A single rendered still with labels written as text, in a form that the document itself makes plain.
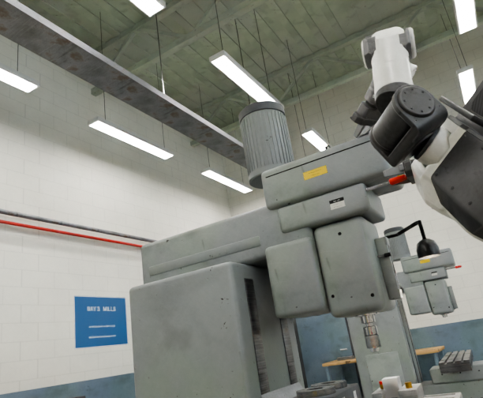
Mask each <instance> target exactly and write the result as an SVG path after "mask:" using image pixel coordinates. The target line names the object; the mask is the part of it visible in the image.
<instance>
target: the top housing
mask: <svg viewBox="0 0 483 398"><path fill-rule="evenodd" d="M391 167H392V166H391V165H390V164H389V163H388V162H387V161H386V160H385V158H384V157H382V155H381V154H379V152H378V151H377V150H376V149H375V148H374V147H373V146H372V145H371V143H370V140H369V134H367V135H365V136H362V137H358V138H356V139H353V140H351V141H348V142H345V143H342V144H340V145H336V146H334V147H331V148H328V149H325V150H323V151H320V152H317V153H314V154H312V155H309V156H306V157H303V158H301V159H299V160H295V161H292V162H290V163H286V164H283V165H281V166H279V167H275V168H272V169H271V170H268V171H265V172H263V173H262V175H261V179H262V184H263V189H264V197H265V202H266V206H267V209H269V210H275V209H277V208H282V207H284V206H288V205H292V204H294V203H297V202H300V201H306V200H308V199H311V198H314V197H319V196H321V195H324V194H326V193H331V192H334V191H336V190H340V189H344V188H347V187H349V186H353V185H357V184H359V183H363V184H365V185H366V186H367V187H371V186H375V185H378V184H381V183H383V182H387V181H389V179H390V178H394V177H397V175H396V176H392V177H388V178H385V177H384V173H383V171H386V170H387V169H389V168H391ZM403 187H404V184H402V185H397V186H392V185H391V184H390V185H386V186H382V187H380V188H377V189H374V190H372V191H373V192H374V193H375V194H376V195H377V196H382V195H385V194H388V193H392V192H395V191H398V190H401V189H402V188H403Z"/></svg>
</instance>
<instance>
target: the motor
mask: <svg viewBox="0 0 483 398"><path fill-rule="evenodd" d="M238 118H239V123H240V127H241V137H242V142H243V147H244V152H245V161H246V166H247V171H248V176H249V184H250V185H251V186H252V187H254V188H257V189H263V184H262V179H261V175H262V173H263V172H265V171H268V170H271V169H272V168H275V167H279V166H281V165H283V164H286V163H290V162H292V161H294V155H293V151H292V147H291V143H290V135H289V131H288V127H287V123H286V116H285V111H284V108H283V106H282V105H281V104H280V103H276V102H274V101H269V100H265V101H259V102H255V103H251V104H250V105H248V106H246V107H245V108H244V109H243V110H242V111H241V112H240V114H239V116H238Z"/></svg>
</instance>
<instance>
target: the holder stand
mask: <svg viewBox="0 0 483 398"><path fill-rule="evenodd" d="M310 386H311V388H307V389H300V390H298V391H296V393H297V395H296V396H295V397H293V398H361V392H360V388H359V384H358V383H354V384H347V383H346V380H337V381H325V382H320V383H316V384H313V385H310Z"/></svg>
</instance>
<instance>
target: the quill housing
mask: <svg viewBox="0 0 483 398"><path fill-rule="evenodd" d="M314 238H315V241H316V248H317V253H318V257H319V261H320V267H321V272H322V276H323V280H324V286H325V291H326V295H327V299H328V306H329V310H330V313H331V315H332V316H334V317H354V316H356V315H360V314H368V313H374V312H380V313H381V312H385V311H390V310H393V309H394V308H395V300H390V299H389V297H388V291H387V288H386V284H385V281H384V275H383V272H382V268H381V265H380V259H379V258H378V257H377V256H378V253H377V250H376V244H375V241H374V239H375V238H379V235H378V232H377V229H376V226H375V225H374V224H372V223H370V222H369V221H368V220H366V219H364V218H363V217H361V216H355V217H352V218H349V219H346V220H340V221H338V222H334V223H330V224H327V225H324V226H320V227H318V228H317V229H316V230H315V231H314Z"/></svg>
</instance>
